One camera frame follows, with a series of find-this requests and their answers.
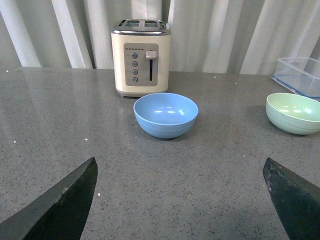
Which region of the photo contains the clear plastic food container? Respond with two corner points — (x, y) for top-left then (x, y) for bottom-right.
(271, 57), (320, 101)

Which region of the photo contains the blue bowl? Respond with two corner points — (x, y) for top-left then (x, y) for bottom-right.
(133, 92), (199, 139)

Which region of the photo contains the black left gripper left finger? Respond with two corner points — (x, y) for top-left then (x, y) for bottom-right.
(0, 157), (98, 240)

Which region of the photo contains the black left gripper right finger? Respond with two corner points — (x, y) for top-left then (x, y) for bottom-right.
(262, 157), (320, 240)

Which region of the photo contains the cream two-slot toaster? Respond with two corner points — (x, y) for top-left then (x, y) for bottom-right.
(110, 19), (172, 97)

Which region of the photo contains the green bowl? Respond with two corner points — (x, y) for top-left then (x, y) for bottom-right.
(265, 92), (320, 135)

